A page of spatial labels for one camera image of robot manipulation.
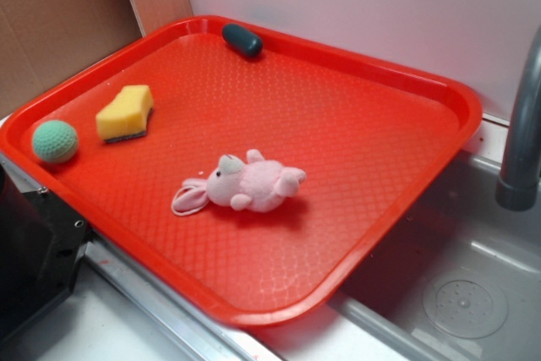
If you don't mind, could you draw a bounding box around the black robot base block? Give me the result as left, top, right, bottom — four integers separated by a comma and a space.
1, 169, 88, 343

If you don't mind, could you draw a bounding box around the green dimpled ball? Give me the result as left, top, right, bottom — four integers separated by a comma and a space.
31, 120, 79, 163

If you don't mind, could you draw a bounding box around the red plastic tray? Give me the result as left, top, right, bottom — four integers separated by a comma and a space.
1, 16, 482, 327

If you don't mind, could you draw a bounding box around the pink plush bunny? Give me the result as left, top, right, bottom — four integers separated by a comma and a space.
171, 149, 307, 216

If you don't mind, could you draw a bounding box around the dark teal capsule object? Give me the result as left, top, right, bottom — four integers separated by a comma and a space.
221, 23, 263, 57

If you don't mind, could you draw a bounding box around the yellow sponge with grey pad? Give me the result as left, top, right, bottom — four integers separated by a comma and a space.
96, 85, 154, 143

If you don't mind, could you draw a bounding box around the grey toy sink basin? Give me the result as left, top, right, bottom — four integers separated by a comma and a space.
331, 152, 540, 360

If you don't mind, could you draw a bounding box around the grey faucet spout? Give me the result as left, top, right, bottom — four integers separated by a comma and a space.
495, 31, 540, 211

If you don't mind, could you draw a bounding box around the brown cardboard panel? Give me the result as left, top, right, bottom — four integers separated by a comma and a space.
1, 0, 140, 117

